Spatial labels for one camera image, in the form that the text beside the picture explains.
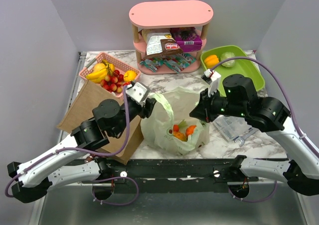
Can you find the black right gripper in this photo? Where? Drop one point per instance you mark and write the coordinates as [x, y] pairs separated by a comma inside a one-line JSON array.
[[203, 111]]

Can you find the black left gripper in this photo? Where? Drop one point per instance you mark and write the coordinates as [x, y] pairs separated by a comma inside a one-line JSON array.
[[149, 104]]

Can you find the light green plastic grocery bag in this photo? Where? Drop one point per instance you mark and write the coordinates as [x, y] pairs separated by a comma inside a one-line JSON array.
[[171, 108]]

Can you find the orange pineapple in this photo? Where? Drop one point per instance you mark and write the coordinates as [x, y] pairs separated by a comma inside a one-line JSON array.
[[180, 136]]

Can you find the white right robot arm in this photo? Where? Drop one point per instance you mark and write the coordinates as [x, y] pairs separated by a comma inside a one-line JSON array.
[[236, 96]]

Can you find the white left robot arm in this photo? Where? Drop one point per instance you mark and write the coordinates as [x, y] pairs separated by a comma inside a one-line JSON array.
[[31, 180]]

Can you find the brown Tuba snack bag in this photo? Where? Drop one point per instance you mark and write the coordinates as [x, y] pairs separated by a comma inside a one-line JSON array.
[[170, 47]]

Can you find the white snack bag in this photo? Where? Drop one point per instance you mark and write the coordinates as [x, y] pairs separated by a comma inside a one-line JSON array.
[[152, 38]]

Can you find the clear plastic screw box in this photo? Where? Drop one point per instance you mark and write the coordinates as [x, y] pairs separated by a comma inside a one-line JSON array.
[[231, 127]]

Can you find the left colourful candy packet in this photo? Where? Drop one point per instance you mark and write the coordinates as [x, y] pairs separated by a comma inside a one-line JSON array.
[[152, 64]]

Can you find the colourful candy packet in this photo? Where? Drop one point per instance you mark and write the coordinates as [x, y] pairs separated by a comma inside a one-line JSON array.
[[152, 64], [179, 62]]

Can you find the red cherry bunch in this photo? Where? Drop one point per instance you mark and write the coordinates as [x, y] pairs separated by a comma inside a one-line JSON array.
[[113, 82]]

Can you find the yellow bell pepper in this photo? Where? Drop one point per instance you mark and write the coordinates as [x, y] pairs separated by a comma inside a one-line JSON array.
[[211, 61]]

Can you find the right colourful candy packet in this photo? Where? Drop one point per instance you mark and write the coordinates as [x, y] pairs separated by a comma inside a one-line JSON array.
[[179, 62]]

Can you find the pink plastic fruit basket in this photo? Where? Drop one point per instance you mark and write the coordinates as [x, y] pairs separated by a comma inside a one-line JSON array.
[[111, 64]]

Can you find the silver wrench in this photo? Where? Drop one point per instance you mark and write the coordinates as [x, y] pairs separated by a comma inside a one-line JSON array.
[[242, 139]]

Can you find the green plastic tray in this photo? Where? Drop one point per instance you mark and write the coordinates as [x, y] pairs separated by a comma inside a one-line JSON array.
[[244, 67]]

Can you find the yellow banana bunch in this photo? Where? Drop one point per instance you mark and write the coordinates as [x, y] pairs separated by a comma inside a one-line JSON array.
[[97, 77]]

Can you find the yellow peach fruit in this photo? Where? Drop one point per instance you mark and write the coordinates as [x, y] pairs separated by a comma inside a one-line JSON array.
[[98, 67]]

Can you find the purple snack box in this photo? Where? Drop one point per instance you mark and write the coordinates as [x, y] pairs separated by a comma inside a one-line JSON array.
[[187, 38]]

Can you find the pink three-tier shelf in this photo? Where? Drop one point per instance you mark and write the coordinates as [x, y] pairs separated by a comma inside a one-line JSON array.
[[169, 14]]

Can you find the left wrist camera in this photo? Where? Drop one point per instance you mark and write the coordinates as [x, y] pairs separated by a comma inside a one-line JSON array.
[[138, 92]]

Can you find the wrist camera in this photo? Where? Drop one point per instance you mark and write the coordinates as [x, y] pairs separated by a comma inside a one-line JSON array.
[[212, 78], [138, 92]]

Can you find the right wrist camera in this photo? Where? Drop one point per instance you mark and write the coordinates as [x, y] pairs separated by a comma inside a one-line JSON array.
[[212, 78]]

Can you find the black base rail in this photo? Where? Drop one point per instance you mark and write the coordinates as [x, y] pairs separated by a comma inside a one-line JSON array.
[[183, 175]]

